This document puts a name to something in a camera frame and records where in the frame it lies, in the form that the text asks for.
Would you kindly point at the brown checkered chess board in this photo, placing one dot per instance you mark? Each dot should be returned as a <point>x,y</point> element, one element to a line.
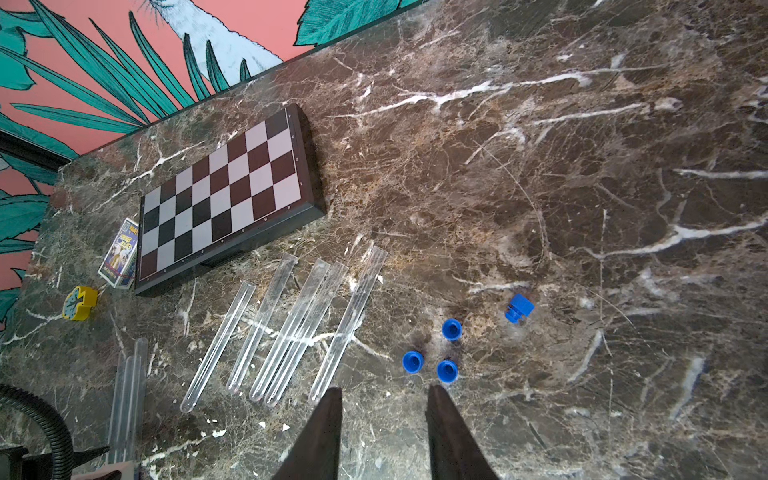
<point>261,185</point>

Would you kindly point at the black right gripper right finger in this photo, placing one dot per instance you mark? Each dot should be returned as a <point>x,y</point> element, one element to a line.
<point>454,453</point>

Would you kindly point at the blue rubber stopper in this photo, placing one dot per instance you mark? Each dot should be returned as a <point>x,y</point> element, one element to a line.
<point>413,362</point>
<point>452,330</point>
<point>518,309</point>
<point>447,371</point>

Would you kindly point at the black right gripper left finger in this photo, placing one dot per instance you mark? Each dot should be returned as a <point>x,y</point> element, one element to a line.
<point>315,454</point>

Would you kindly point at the black frame post left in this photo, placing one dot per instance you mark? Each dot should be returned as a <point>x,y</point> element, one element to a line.
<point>31,153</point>

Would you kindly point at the clear test tube blue stopper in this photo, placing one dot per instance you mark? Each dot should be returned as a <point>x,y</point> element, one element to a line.
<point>294,317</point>
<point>375,259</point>
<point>299,341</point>
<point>119,420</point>
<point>135,389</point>
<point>217,346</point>

